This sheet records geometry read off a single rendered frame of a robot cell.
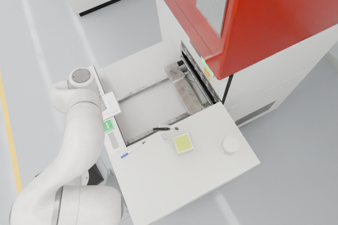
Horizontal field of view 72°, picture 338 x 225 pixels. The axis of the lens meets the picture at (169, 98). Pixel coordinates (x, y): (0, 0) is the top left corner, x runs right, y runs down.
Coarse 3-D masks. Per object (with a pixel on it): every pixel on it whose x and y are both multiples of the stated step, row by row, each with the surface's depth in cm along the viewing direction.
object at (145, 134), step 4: (204, 104) 132; (208, 104) 132; (188, 112) 131; (180, 116) 131; (184, 116) 130; (188, 116) 133; (172, 120) 130; (176, 120) 130; (180, 120) 133; (164, 124) 129; (168, 124) 129; (144, 132) 129; (148, 132) 128; (152, 132) 128; (136, 136) 128; (140, 136) 128; (144, 136) 128; (128, 140) 127; (132, 140) 127; (136, 140) 127
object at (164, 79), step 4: (184, 68) 143; (164, 76) 142; (156, 80) 142; (160, 80) 141; (164, 80) 143; (148, 84) 141; (152, 84) 141; (156, 84) 143; (140, 88) 140; (144, 88) 140; (148, 88) 142; (132, 92) 139; (136, 92) 140; (140, 92) 142; (120, 96) 139; (124, 96) 139; (128, 96) 139; (132, 96) 142; (120, 100) 139
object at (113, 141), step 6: (90, 66) 137; (96, 78) 133; (102, 90) 129; (114, 120) 121; (114, 126) 120; (108, 132) 119; (114, 132) 118; (108, 138) 117; (114, 138) 117; (120, 138) 117; (108, 144) 116; (114, 144) 116; (120, 144) 115; (108, 150) 115; (114, 150) 114; (120, 150) 114
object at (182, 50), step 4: (180, 44) 140; (180, 48) 143; (184, 48) 139; (180, 52) 148; (184, 52) 139; (188, 56) 136; (192, 64) 134; (196, 68) 132; (192, 72) 142; (200, 76) 130; (204, 80) 128; (200, 84) 137; (204, 84) 130; (208, 88) 126; (212, 92) 125; (212, 96) 126; (216, 100) 123
